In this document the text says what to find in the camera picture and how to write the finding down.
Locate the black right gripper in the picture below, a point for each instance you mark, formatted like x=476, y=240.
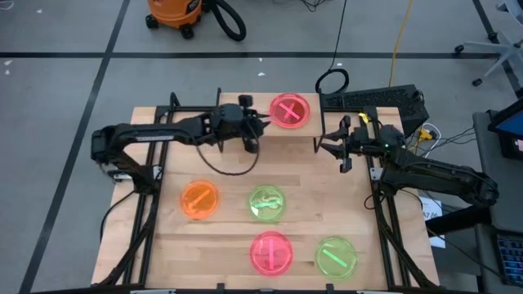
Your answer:
x=359, y=148

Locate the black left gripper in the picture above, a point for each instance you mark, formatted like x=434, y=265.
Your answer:
x=233, y=130

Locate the green plate with squiggly marks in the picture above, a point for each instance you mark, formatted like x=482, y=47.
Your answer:
x=267, y=212

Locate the orange translucent plastic plate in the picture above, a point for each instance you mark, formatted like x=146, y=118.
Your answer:
x=200, y=204

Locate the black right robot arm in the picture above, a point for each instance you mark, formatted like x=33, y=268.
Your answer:
x=433, y=175

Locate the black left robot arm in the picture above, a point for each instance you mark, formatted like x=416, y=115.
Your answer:
x=155, y=132

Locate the wooden shelf with black legs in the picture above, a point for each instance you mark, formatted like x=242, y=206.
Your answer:
x=294, y=131

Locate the green translucent plastic plate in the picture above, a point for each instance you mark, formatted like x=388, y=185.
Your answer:
x=343, y=245

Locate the white paper sheet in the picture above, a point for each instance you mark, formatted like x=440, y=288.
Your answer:
x=431, y=208

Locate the orange shop vacuum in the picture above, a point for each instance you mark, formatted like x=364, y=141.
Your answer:
x=171, y=12

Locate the black laptop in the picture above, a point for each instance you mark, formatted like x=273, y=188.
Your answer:
x=512, y=126

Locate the grey side desk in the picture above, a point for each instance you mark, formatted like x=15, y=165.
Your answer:
x=506, y=196

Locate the grey office chair base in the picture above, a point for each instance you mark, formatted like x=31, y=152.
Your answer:
x=508, y=51

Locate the black keyboard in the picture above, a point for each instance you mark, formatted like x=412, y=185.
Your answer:
x=512, y=261

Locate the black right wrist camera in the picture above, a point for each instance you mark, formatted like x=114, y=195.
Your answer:
x=361, y=134

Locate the black aluminium table frame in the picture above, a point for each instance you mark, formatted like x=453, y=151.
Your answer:
x=175, y=108

